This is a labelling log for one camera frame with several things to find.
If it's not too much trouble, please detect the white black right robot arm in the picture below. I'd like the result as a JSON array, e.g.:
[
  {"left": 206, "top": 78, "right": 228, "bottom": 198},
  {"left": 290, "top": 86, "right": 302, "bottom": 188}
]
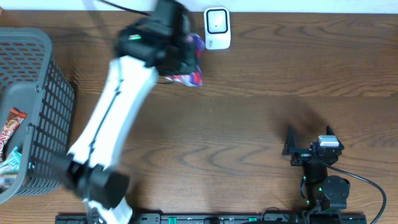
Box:
[{"left": 282, "top": 126, "right": 350, "bottom": 212}]

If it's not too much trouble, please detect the white barcode scanner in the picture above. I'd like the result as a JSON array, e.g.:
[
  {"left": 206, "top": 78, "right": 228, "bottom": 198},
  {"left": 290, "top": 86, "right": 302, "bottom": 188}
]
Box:
[{"left": 204, "top": 7, "right": 231, "bottom": 50}]

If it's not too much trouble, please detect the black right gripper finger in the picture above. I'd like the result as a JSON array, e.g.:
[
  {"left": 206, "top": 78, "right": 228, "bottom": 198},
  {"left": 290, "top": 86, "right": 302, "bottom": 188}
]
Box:
[
  {"left": 326, "top": 126, "right": 341, "bottom": 145},
  {"left": 282, "top": 126, "right": 296, "bottom": 156}
]

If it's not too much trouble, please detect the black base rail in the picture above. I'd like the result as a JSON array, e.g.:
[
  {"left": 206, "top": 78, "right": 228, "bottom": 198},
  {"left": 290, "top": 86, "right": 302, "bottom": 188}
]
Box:
[{"left": 55, "top": 212, "right": 368, "bottom": 224}]

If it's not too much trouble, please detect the grey plastic basket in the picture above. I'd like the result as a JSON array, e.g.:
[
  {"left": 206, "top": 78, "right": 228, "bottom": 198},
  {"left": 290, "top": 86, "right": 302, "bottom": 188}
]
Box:
[{"left": 1, "top": 27, "right": 75, "bottom": 203}]

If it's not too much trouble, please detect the teal snack packet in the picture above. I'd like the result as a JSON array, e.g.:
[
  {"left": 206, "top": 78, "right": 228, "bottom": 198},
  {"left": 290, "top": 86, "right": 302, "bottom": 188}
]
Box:
[{"left": 1, "top": 146, "right": 22, "bottom": 189}]

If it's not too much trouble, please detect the purple red snack packet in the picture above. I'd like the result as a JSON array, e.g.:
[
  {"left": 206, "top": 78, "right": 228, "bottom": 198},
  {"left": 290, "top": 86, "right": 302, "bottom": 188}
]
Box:
[{"left": 165, "top": 33, "right": 205, "bottom": 87}]

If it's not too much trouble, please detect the red chocolate bar wrapper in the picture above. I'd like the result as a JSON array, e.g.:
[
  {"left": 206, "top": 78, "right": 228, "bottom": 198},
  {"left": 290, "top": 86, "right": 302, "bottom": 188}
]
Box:
[{"left": 1, "top": 108, "right": 27, "bottom": 162}]

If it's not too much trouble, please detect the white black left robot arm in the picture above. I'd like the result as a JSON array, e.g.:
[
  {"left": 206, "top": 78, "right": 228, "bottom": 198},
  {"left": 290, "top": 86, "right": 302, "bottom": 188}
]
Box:
[{"left": 52, "top": 0, "right": 197, "bottom": 223}]

